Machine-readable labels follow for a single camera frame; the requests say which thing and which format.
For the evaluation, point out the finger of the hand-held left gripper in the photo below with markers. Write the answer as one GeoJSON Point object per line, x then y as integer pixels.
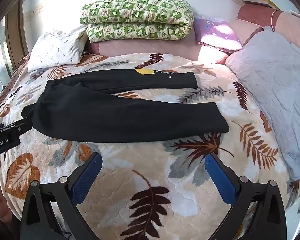
{"type": "Point", "coordinates": [23, 126]}

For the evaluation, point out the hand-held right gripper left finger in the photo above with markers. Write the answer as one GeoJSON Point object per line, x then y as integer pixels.
{"type": "Point", "coordinates": [86, 177]}

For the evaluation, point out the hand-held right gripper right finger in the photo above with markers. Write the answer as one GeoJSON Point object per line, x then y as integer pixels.
{"type": "Point", "coordinates": [221, 180]}

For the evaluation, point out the black pants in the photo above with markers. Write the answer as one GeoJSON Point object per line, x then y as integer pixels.
{"type": "Point", "coordinates": [115, 115]}

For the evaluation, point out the person's left hand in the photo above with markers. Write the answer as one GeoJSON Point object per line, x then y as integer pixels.
{"type": "Point", "coordinates": [0, 205]}

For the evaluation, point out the leaf printed blanket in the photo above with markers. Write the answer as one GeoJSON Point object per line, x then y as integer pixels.
{"type": "Point", "coordinates": [140, 160]}

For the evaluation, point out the white printed pillow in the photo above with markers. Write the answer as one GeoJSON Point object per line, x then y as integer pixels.
{"type": "Point", "coordinates": [55, 50]}

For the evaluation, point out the brown framed glass door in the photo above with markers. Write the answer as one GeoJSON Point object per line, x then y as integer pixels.
{"type": "Point", "coordinates": [15, 42]}

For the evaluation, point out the grey blue quilt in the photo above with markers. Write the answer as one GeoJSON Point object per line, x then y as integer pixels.
{"type": "Point", "coordinates": [277, 85]}

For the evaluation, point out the yellow tag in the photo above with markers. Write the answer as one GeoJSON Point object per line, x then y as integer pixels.
{"type": "Point", "coordinates": [146, 71]}

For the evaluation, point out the pink bed sheet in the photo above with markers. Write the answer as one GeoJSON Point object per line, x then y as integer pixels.
{"type": "Point", "coordinates": [145, 47]}

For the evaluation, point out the purple pillow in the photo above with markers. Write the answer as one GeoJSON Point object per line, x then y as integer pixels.
{"type": "Point", "coordinates": [217, 35]}

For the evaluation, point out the green patterned folded quilt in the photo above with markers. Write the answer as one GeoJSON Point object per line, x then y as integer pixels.
{"type": "Point", "coordinates": [135, 12]}

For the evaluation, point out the brown padded headboard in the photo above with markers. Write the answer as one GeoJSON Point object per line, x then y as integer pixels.
{"type": "Point", "coordinates": [252, 15]}

